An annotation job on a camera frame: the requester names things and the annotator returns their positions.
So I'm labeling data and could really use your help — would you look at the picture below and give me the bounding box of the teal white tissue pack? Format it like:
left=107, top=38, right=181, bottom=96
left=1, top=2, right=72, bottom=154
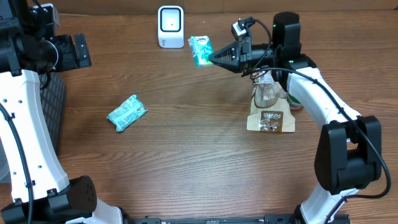
left=188, top=35, right=213, bottom=67

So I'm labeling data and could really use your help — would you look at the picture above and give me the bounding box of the brown white snack pouch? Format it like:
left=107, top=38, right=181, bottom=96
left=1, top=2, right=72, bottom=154
left=246, top=71, right=295, bottom=133

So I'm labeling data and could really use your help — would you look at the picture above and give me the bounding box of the green lid seasoning jar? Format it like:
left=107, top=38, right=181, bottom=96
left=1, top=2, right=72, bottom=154
left=286, top=93, right=303, bottom=110

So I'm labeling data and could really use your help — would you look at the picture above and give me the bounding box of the light green wet wipes pack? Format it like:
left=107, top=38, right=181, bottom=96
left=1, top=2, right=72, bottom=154
left=106, top=95, right=147, bottom=132

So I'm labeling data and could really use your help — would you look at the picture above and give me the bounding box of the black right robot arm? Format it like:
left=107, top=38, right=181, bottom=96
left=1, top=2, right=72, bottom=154
left=209, top=12, right=389, bottom=223

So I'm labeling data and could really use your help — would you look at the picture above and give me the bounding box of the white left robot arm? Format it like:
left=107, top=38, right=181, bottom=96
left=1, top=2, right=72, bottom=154
left=1, top=0, right=129, bottom=223

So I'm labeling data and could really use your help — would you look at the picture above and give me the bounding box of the white barcode scanner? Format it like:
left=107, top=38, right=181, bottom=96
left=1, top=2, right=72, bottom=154
left=157, top=5, right=184, bottom=49

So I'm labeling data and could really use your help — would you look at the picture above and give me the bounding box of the grey plastic mesh basket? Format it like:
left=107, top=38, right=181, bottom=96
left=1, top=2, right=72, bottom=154
left=1, top=73, right=67, bottom=184

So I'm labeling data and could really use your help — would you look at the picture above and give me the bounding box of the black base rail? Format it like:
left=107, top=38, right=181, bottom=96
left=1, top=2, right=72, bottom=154
left=124, top=213, right=351, bottom=224

